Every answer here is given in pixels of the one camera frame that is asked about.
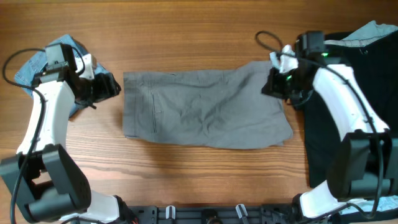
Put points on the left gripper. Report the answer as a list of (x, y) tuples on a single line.
[(107, 88)]

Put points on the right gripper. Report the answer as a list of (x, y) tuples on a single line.
[(272, 86)]

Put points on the grey shorts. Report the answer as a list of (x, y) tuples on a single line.
[(214, 108)]

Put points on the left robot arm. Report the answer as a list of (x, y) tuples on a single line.
[(45, 183)]

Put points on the light blue garment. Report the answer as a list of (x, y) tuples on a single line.
[(372, 52)]

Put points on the black garment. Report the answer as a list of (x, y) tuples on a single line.
[(357, 93)]

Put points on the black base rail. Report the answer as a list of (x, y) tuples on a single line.
[(238, 214)]

